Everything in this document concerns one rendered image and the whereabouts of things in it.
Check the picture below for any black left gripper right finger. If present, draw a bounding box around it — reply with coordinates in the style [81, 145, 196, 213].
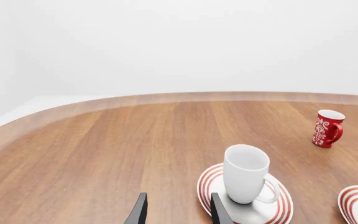
[210, 192, 236, 224]

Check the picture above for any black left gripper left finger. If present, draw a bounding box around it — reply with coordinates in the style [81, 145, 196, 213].
[123, 192, 149, 224]

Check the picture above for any plain white mug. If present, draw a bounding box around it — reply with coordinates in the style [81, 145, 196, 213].
[223, 144, 280, 205]

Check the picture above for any red mug with white pattern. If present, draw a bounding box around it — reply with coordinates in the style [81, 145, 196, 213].
[312, 109, 346, 149]

